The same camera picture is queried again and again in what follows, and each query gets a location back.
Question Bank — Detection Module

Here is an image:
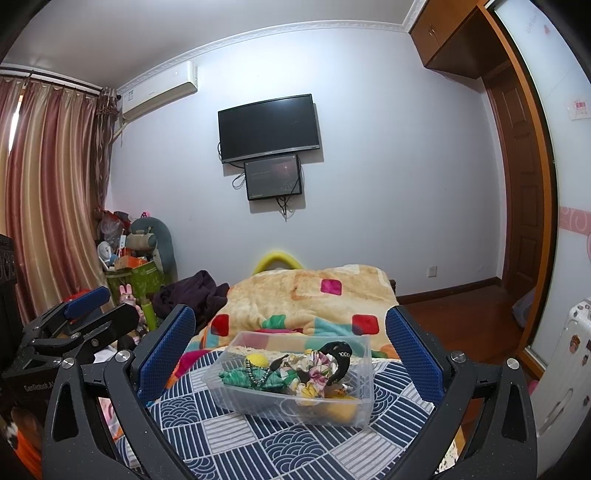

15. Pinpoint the brown wooden door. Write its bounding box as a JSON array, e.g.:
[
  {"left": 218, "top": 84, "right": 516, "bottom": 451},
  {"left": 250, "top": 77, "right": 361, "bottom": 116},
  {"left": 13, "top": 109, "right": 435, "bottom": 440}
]
[{"left": 482, "top": 65, "right": 550, "bottom": 324}]

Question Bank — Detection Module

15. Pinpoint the colourful fleece blanket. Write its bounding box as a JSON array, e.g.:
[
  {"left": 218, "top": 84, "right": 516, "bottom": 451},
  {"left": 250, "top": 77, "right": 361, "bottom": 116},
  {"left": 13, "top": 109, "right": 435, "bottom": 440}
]
[{"left": 178, "top": 264, "right": 400, "bottom": 388}]

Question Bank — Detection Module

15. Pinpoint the white stickered suitcase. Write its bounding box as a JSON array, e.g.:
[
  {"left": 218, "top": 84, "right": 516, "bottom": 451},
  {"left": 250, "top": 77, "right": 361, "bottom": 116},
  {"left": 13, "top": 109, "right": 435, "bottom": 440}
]
[{"left": 529, "top": 298, "right": 591, "bottom": 448}]

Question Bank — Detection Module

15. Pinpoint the small black wall monitor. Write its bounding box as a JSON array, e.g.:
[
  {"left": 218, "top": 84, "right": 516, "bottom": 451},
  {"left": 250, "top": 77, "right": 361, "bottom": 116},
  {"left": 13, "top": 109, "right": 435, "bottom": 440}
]
[{"left": 244, "top": 154, "right": 303, "bottom": 201}]

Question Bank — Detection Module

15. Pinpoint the grey-green plush toy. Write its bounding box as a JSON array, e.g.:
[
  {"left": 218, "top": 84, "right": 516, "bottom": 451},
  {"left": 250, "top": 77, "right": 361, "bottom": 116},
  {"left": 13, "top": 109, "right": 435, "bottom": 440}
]
[{"left": 127, "top": 216, "right": 178, "bottom": 282}]

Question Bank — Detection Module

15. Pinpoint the black studded strap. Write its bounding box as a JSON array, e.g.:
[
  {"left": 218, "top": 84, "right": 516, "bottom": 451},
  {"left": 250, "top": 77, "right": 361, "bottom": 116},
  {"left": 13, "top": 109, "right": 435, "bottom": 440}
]
[{"left": 318, "top": 340, "right": 354, "bottom": 384}]

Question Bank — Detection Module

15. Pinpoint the dark purple garment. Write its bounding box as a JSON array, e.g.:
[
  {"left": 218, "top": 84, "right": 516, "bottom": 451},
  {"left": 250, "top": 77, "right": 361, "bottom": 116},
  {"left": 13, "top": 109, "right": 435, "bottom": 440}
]
[{"left": 152, "top": 270, "right": 230, "bottom": 333}]

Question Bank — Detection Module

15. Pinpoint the floral cloth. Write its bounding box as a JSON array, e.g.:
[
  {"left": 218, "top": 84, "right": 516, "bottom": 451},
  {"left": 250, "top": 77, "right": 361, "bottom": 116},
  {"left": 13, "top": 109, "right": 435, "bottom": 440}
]
[{"left": 281, "top": 351, "right": 342, "bottom": 398}]

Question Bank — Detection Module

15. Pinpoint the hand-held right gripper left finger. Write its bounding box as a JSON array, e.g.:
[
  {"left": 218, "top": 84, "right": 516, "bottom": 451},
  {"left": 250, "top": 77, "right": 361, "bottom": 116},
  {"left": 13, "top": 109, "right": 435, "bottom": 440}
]
[{"left": 42, "top": 304, "right": 197, "bottom": 480}]

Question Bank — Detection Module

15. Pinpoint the green gift bag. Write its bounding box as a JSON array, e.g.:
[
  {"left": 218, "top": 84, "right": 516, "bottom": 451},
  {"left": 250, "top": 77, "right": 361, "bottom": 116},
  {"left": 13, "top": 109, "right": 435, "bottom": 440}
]
[{"left": 105, "top": 261, "right": 162, "bottom": 305}]

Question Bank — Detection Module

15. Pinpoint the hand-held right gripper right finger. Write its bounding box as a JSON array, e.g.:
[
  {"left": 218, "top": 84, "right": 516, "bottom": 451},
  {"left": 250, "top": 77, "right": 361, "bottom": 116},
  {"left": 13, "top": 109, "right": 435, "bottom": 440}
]
[{"left": 385, "top": 305, "right": 539, "bottom": 480}]

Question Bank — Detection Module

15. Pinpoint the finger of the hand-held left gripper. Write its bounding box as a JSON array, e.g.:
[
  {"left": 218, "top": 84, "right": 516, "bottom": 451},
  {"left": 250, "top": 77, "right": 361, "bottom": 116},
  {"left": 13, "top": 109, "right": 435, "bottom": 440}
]
[
  {"left": 18, "top": 302, "right": 141, "bottom": 370},
  {"left": 23, "top": 286, "right": 112, "bottom": 339}
]

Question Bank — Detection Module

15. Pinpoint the clear plastic box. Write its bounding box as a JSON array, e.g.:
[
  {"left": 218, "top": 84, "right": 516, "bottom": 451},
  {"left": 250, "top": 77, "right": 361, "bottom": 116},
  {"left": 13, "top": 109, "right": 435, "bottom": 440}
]
[{"left": 202, "top": 331, "right": 374, "bottom": 430}]

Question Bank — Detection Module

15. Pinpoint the green patterned cloth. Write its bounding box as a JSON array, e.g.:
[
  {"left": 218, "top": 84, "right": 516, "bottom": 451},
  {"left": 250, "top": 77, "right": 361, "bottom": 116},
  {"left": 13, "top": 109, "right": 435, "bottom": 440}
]
[{"left": 218, "top": 364, "right": 301, "bottom": 393}]

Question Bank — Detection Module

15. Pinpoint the pink rabbit figure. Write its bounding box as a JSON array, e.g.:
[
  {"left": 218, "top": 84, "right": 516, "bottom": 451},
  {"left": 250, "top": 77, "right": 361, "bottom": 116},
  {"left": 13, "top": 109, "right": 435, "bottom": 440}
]
[{"left": 119, "top": 284, "right": 144, "bottom": 333}]

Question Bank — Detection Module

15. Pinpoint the green bottle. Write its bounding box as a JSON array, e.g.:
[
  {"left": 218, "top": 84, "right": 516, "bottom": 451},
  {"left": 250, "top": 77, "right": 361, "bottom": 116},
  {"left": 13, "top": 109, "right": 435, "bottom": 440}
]
[{"left": 141, "top": 300, "right": 160, "bottom": 330}]

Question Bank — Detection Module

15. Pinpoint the yellow curved cushion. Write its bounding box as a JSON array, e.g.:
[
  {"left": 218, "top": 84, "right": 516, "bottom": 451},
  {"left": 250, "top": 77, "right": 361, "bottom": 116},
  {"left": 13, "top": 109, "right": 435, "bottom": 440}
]
[{"left": 256, "top": 250, "right": 303, "bottom": 273}]

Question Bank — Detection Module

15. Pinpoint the white heart-print wardrobe door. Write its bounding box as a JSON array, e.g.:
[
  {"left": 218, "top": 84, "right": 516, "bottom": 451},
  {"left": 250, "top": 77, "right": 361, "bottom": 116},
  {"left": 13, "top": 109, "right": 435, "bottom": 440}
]
[{"left": 489, "top": 0, "right": 591, "bottom": 365}]

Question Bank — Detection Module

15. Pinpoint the wooden overhead cabinet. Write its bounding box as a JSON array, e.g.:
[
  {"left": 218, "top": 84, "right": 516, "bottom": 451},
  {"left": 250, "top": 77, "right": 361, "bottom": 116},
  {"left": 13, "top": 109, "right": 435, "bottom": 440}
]
[{"left": 409, "top": 0, "right": 502, "bottom": 72}]

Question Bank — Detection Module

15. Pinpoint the striped brown curtain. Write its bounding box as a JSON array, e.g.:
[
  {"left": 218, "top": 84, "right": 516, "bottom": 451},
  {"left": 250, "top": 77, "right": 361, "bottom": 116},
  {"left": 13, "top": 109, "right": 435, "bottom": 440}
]
[{"left": 0, "top": 69, "right": 118, "bottom": 324}]

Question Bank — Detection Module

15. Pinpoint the white air conditioner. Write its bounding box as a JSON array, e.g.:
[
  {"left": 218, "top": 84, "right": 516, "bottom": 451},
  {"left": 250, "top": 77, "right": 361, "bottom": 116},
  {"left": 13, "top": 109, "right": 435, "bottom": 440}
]
[{"left": 121, "top": 61, "right": 199, "bottom": 123}]

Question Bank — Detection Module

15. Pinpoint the blue patterned bed cover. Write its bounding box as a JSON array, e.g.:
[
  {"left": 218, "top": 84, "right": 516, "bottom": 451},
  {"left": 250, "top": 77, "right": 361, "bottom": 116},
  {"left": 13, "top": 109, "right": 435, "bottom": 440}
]
[{"left": 115, "top": 346, "right": 467, "bottom": 480}]

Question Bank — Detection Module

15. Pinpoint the black wall television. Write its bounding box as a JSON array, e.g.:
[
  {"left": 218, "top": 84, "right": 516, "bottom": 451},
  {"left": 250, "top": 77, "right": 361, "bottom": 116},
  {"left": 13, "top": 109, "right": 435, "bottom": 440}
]
[{"left": 218, "top": 94, "right": 321, "bottom": 164}]

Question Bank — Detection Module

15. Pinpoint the yellow sponge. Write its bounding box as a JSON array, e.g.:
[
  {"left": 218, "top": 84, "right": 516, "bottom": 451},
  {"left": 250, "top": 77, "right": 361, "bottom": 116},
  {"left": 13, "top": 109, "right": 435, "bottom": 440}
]
[{"left": 323, "top": 401, "right": 362, "bottom": 423}]

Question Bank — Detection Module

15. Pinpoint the black-white braided hair tie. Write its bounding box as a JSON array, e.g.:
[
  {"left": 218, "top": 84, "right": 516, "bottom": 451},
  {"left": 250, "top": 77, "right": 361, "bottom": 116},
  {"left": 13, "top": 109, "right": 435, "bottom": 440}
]
[{"left": 245, "top": 360, "right": 269, "bottom": 391}]

